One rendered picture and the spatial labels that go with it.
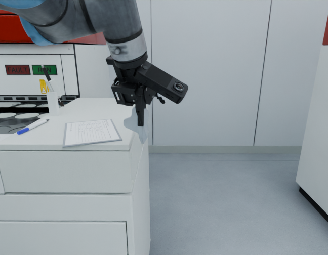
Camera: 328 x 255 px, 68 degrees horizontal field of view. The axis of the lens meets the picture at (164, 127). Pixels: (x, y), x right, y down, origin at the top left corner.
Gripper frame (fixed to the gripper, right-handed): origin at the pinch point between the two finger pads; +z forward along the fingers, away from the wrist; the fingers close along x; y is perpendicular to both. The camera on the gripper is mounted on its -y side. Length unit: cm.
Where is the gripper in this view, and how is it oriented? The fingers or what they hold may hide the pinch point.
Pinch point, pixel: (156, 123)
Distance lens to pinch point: 63.5
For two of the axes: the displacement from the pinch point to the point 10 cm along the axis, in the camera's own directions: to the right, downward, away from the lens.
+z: 1.6, 6.9, 7.1
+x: -3.3, 7.1, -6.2
